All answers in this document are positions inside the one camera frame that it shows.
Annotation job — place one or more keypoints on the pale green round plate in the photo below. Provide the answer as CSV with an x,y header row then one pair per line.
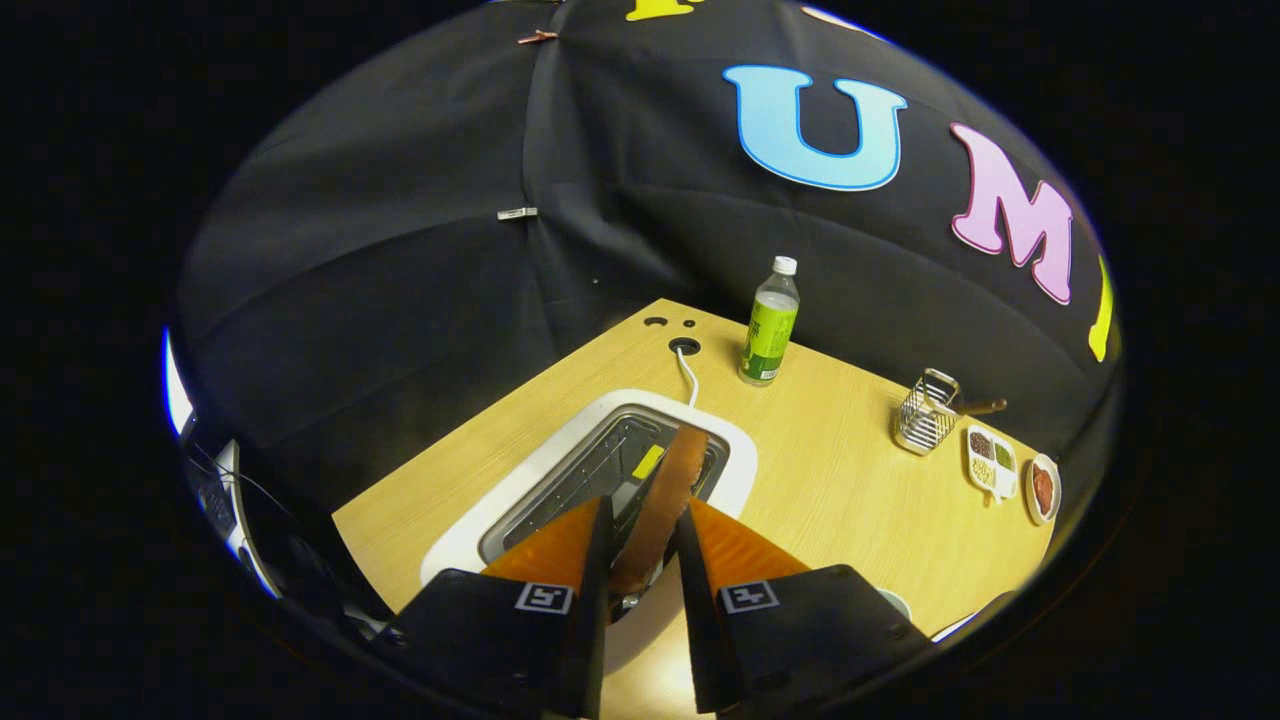
x,y
895,602

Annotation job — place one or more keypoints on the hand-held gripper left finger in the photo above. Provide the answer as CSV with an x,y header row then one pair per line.
x,y
592,620

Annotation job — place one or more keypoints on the red cloth clip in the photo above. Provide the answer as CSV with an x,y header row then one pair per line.
x,y
537,37

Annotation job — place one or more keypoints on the white divided bean dish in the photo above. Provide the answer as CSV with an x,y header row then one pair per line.
x,y
990,465

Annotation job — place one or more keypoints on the brown meat steak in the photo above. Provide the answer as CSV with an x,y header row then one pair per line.
x,y
1042,490

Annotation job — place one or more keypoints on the white toaster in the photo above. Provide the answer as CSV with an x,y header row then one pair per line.
x,y
735,470

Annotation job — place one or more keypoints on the silver cloth clip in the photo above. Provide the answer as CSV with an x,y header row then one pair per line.
x,y
517,213

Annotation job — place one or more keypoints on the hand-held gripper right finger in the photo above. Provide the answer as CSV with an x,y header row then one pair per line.
x,y
700,620

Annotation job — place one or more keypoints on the white round meat plate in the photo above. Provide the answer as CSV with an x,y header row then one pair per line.
x,y
1056,490

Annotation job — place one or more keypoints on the toast bread slice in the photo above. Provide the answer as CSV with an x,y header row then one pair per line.
x,y
660,510

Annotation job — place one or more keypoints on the green label plastic bottle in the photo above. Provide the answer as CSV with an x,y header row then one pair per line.
x,y
770,335

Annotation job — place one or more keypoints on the black backdrop cloth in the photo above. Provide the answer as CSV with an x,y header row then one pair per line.
x,y
420,250

